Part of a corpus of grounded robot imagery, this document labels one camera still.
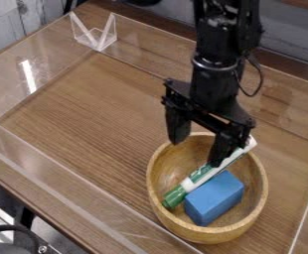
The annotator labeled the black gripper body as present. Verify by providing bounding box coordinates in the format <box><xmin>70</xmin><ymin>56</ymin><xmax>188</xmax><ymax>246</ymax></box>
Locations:
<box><xmin>161</xmin><ymin>54</ymin><xmax>258</xmax><ymax>150</ymax></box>

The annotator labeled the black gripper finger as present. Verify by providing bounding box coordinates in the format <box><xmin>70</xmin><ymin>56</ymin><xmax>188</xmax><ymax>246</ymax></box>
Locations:
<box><xmin>166</xmin><ymin>107</ymin><xmax>192</xmax><ymax>145</ymax></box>
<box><xmin>208</xmin><ymin>132</ymin><xmax>239</xmax><ymax>167</ymax></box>

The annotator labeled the green white marker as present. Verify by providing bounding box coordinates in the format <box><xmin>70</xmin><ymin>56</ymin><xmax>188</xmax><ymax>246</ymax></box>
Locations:
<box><xmin>162</xmin><ymin>136</ymin><xmax>258</xmax><ymax>209</ymax></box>

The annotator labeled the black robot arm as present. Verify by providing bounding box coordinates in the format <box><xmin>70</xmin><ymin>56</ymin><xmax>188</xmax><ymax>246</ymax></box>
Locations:
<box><xmin>162</xmin><ymin>0</ymin><xmax>263</xmax><ymax>167</ymax></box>

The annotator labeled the brown wooden bowl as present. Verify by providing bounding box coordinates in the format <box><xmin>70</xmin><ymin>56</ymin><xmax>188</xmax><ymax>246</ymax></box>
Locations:
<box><xmin>146</xmin><ymin>132</ymin><xmax>268</xmax><ymax>244</ymax></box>

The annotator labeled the blue rectangular block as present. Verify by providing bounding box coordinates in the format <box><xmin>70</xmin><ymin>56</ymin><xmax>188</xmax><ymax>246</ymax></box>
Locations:
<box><xmin>185</xmin><ymin>171</ymin><xmax>244</xmax><ymax>226</ymax></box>

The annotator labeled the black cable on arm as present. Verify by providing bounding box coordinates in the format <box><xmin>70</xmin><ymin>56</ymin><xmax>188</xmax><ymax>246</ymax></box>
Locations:
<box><xmin>233</xmin><ymin>54</ymin><xmax>266</xmax><ymax>98</ymax></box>

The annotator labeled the clear acrylic corner bracket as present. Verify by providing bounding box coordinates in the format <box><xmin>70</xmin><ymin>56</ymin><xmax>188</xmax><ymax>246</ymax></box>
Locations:
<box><xmin>70</xmin><ymin>12</ymin><xmax>117</xmax><ymax>52</ymax></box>

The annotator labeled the clear acrylic tray wall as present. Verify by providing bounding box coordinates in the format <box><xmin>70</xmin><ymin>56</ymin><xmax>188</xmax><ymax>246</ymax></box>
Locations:
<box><xmin>0</xmin><ymin>126</ymin><xmax>203</xmax><ymax>254</ymax></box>

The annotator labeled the black cable lower left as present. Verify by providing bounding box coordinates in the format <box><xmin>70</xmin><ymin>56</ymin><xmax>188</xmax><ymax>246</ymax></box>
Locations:
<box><xmin>0</xmin><ymin>224</ymin><xmax>42</xmax><ymax>254</ymax></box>

